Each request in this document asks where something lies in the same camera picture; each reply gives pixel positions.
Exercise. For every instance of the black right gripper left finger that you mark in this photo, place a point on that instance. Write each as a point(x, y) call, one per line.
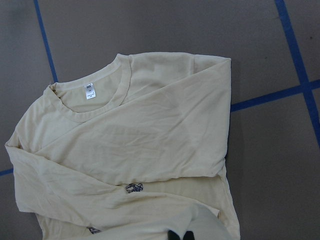
point(172, 235)

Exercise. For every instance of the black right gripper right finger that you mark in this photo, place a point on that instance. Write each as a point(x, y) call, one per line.
point(189, 234)

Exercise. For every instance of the cream long-sleeve printed shirt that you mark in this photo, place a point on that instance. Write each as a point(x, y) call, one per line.
point(130, 152)

